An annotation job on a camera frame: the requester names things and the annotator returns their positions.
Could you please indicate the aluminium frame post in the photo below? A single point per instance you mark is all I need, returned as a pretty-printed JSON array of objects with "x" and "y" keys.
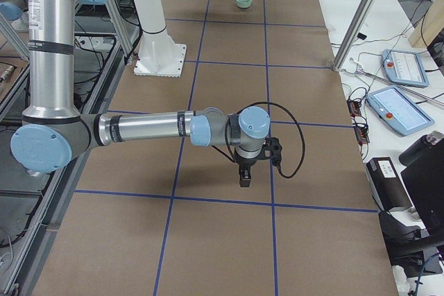
[{"x": 351, "y": 34}]

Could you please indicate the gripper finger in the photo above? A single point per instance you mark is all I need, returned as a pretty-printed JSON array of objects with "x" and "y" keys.
[{"x": 244, "y": 177}]

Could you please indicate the black box with label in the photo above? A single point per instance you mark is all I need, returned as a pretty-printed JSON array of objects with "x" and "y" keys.
[{"x": 386, "y": 186}]

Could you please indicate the light green bowl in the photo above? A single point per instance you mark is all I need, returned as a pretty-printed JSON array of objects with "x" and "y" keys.
[{"x": 243, "y": 4}]

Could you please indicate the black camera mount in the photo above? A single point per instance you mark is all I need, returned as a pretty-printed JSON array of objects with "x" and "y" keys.
[{"x": 271, "y": 150}]

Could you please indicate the black monitor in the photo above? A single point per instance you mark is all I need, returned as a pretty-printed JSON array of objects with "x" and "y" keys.
[{"x": 423, "y": 178}]

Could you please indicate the teach pendant tablet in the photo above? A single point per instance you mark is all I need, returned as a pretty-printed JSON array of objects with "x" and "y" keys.
[
  {"x": 398, "y": 111},
  {"x": 404, "y": 68}
]

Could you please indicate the white camera pedestal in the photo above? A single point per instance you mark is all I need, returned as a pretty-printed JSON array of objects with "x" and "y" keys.
[{"x": 158, "y": 54}]

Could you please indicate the far teach pendant tablet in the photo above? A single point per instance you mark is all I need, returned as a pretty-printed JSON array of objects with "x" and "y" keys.
[{"x": 404, "y": 68}]

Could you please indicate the near teach pendant tablet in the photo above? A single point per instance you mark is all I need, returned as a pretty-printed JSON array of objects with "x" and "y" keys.
[{"x": 398, "y": 111}]

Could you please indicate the black orange electronics module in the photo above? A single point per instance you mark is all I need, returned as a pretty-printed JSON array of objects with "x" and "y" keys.
[{"x": 359, "y": 121}]

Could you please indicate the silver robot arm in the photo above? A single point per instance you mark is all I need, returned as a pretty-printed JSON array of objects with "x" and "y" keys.
[{"x": 54, "y": 132}]

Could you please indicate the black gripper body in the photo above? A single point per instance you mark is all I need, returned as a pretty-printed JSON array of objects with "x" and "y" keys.
[{"x": 244, "y": 163}]

